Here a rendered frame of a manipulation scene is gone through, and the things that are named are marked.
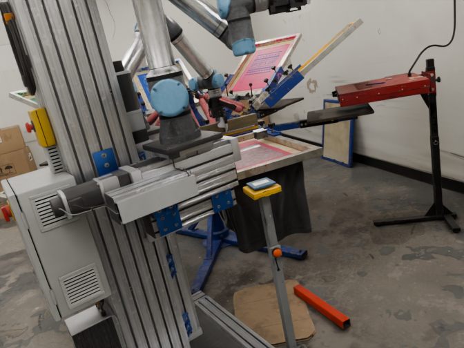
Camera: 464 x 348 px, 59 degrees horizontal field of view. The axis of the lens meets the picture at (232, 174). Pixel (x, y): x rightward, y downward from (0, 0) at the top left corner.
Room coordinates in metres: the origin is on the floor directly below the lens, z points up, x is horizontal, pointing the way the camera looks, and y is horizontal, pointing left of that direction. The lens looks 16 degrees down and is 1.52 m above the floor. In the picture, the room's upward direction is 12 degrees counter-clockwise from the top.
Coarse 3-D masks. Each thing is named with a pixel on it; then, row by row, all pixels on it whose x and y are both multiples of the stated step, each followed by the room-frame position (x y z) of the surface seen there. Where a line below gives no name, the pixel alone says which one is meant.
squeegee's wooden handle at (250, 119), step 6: (252, 114) 2.46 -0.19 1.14; (228, 120) 2.41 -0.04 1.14; (234, 120) 2.42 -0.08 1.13; (240, 120) 2.43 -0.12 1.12; (246, 120) 2.44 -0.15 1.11; (252, 120) 2.45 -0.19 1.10; (204, 126) 2.37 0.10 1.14; (210, 126) 2.38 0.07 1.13; (216, 126) 2.39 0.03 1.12; (228, 126) 2.41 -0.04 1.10; (234, 126) 2.42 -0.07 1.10; (240, 126) 2.43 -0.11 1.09; (222, 132) 2.40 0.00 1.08
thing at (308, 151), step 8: (240, 136) 2.62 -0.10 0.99; (248, 136) 2.63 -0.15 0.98; (272, 136) 2.42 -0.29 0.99; (280, 136) 2.37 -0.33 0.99; (288, 144) 2.22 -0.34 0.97; (296, 144) 2.12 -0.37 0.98; (304, 144) 2.06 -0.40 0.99; (304, 152) 1.92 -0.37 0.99; (312, 152) 1.92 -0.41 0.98; (320, 152) 1.93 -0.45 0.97; (272, 160) 1.89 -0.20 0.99; (280, 160) 1.87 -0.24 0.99; (288, 160) 1.89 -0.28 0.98; (296, 160) 1.90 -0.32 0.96; (248, 168) 1.84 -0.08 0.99; (256, 168) 1.84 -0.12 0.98; (264, 168) 1.85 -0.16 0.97; (272, 168) 1.86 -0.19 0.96; (240, 176) 1.82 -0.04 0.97; (248, 176) 1.83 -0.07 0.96
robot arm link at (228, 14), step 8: (216, 0) 1.36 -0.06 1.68; (224, 0) 1.32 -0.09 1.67; (232, 0) 1.32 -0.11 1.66; (240, 0) 1.32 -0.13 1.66; (248, 0) 1.32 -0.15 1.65; (224, 8) 1.32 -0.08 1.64; (232, 8) 1.32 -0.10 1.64; (240, 8) 1.32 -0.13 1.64; (248, 8) 1.33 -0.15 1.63; (224, 16) 1.34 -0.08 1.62; (232, 16) 1.33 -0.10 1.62; (240, 16) 1.32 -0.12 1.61; (248, 16) 1.34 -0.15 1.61
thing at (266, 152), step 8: (240, 144) 2.53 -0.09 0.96; (248, 144) 2.49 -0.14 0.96; (264, 144) 2.40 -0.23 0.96; (240, 152) 2.33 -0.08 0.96; (248, 152) 2.29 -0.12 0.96; (256, 152) 2.25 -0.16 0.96; (264, 152) 2.22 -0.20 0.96; (272, 152) 2.18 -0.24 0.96; (280, 152) 2.15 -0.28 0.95; (288, 152) 2.11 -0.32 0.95; (256, 160) 2.08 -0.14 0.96; (264, 160) 2.05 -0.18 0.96
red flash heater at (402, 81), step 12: (348, 84) 3.15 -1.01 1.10; (360, 84) 3.01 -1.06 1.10; (384, 84) 2.78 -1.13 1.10; (396, 84) 2.67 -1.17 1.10; (408, 84) 2.65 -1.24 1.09; (420, 84) 2.63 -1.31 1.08; (348, 96) 2.74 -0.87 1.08; (360, 96) 2.72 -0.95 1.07; (372, 96) 2.71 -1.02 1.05; (384, 96) 2.69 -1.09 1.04; (396, 96) 2.67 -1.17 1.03
